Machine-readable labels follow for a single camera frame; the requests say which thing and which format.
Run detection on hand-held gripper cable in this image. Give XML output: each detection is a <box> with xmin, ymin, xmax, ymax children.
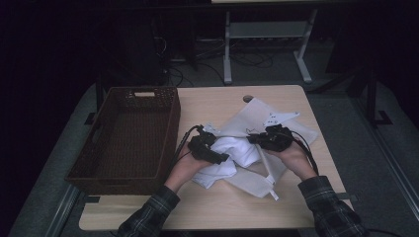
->
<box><xmin>290</xmin><ymin>129</ymin><xmax>320</xmax><ymax>176</ymax></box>
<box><xmin>166</xmin><ymin>124</ymin><xmax>202</xmax><ymax>179</ymax></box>

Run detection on black floor cables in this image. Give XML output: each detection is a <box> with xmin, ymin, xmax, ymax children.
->
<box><xmin>157</xmin><ymin>36</ymin><xmax>275</xmax><ymax>87</ymax></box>

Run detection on person's left hand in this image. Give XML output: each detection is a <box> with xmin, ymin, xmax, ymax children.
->
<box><xmin>164</xmin><ymin>144</ymin><xmax>211</xmax><ymax>194</ymax></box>

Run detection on white mesh laundry bag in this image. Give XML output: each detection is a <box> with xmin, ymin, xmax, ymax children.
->
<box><xmin>218</xmin><ymin>97</ymin><xmax>320</xmax><ymax>201</ymax></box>

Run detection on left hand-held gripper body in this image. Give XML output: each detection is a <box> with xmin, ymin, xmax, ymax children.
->
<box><xmin>187</xmin><ymin>122</ymin><xmax>220</xmax><ymax>162</ymax></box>

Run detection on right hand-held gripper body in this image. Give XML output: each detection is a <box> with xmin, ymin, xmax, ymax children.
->
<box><xmin>257</xmin><ymin>111</ymin><xmax>301</xmax><ymax>153</ymax></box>

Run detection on white garment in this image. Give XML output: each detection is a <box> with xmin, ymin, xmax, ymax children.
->
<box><xmin>192</xmin><ymin>136</ymin><xmax>262</xmax><ymax>191</ymax></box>

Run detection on black metal stand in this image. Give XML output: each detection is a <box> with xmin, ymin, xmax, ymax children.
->
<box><xmin>362</xmin><ymin>62</ymin><xmax>393</xmax><ymax>127</ymax></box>

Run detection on right hand-held gripper cable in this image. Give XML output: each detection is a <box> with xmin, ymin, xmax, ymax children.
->
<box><xmin>290</xmin><ymin>129</ymin><xmax>320</xmax><ymax>176</ymax></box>

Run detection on aluminium floor rail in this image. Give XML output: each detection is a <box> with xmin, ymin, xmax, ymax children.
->
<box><xmin>43</xmin><ymin>184</ymin><xmax>82</xmax><ymax>237</ymax></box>
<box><xmin>350</xmin><ymin>95</ymin><xmax>419</xmax><ymax>211</ymax></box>

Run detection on left hand-held gripper cable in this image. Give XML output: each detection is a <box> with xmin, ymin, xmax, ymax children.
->
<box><xmin>166</xmin><ymin>124</ymin><xmax>202</xmax><ymax>179</ymax></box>

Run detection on white metal desk frame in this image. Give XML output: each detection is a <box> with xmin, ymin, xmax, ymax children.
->
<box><xmin>222</xmin><ymin>9</ymin><xmax>319</xmax><ymax>84</ymax></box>

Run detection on person's right hand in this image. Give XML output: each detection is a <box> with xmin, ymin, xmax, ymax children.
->
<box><xmin>265</xmin><ymin>141</ymin><xmax>317</xmax><ymax>181</ymax></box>

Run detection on brown woven basket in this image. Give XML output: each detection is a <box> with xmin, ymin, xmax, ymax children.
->
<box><xmin>64</xmin><ymin>86</ymin><xmax>182</xmax><ymax>197</ymax></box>

